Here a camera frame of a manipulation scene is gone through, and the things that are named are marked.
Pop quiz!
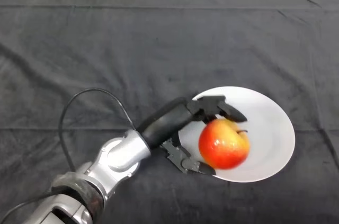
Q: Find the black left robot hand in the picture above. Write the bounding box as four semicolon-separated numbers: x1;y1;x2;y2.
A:
136;95;248;176

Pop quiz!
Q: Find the red yellow apple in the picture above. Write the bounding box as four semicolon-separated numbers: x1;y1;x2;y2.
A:
198;118;251;170

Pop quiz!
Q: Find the white round plate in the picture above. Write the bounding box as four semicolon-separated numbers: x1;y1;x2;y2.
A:
178;86;296;183

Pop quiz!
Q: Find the black cloth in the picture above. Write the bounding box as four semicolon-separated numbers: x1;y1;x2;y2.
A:
0;0;339;224

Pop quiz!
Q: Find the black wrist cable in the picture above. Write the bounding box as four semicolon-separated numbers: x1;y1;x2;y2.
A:
0;88;137;224

